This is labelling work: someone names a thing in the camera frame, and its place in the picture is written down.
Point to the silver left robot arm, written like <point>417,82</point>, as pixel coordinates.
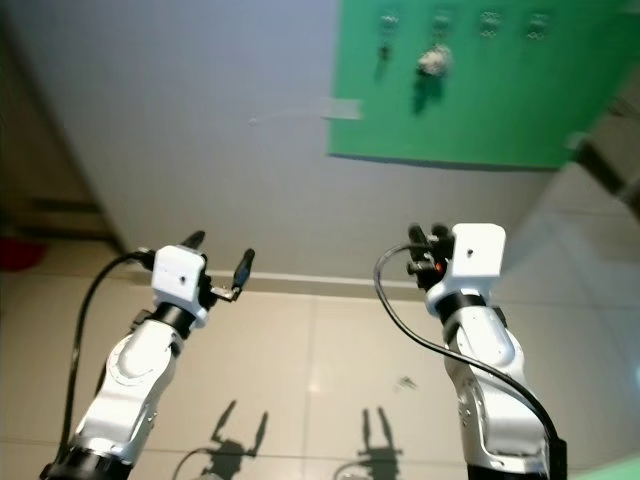
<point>130,375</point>

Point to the keys with white fob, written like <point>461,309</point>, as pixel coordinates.
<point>433,62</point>

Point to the clear tape piece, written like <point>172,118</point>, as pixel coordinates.
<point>343,109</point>

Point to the red object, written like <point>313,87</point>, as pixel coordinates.
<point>20,254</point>

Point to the brown wooden door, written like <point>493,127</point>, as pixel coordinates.
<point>40,170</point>

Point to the dark brown cabinet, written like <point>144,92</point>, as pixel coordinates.
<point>610,170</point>

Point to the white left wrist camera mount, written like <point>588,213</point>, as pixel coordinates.
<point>180,272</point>

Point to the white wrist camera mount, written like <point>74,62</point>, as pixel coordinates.
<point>478,250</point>
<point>180,272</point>

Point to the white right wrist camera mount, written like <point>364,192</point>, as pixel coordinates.
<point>478,250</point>

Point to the green wall board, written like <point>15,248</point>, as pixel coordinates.
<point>510,100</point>

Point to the clear adhesive wall hook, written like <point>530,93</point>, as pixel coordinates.
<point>442,17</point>
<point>388,18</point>
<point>490,22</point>
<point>538,24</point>

